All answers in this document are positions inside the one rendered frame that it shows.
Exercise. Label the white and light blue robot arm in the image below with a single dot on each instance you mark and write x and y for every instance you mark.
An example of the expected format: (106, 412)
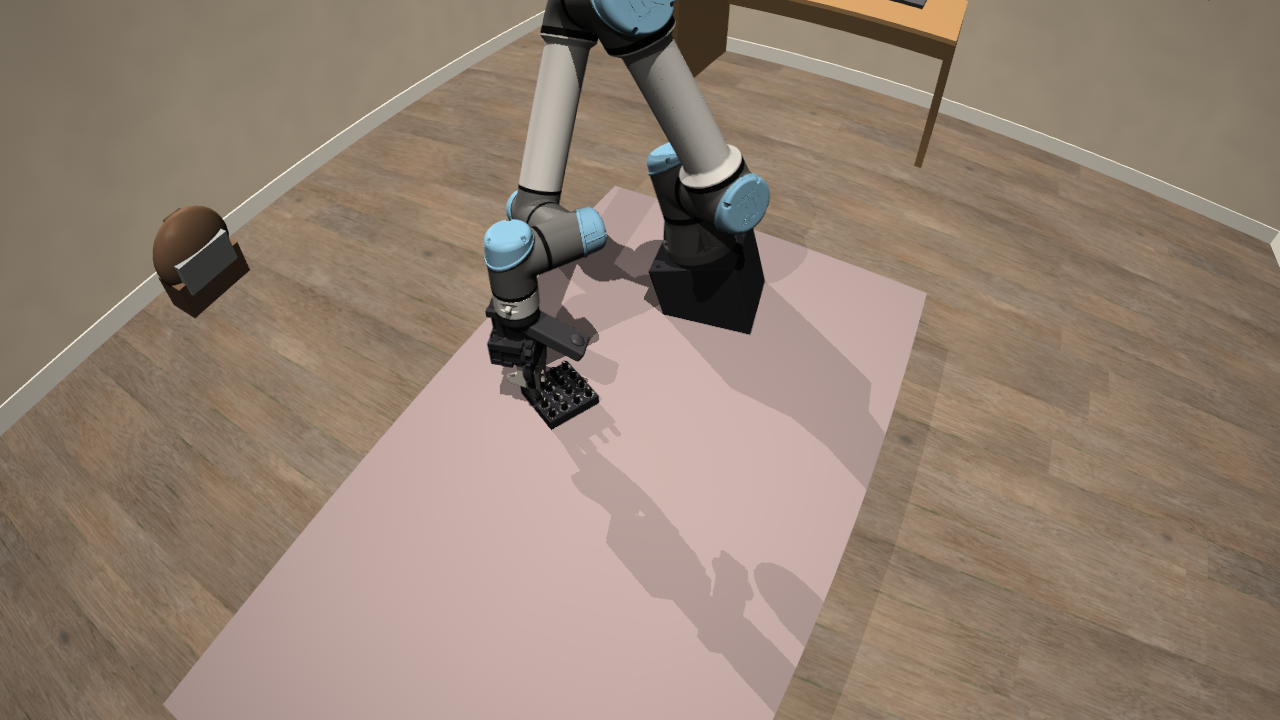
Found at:
(734, 201)

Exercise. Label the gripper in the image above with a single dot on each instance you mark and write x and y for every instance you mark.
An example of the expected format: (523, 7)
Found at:
(511, 347)

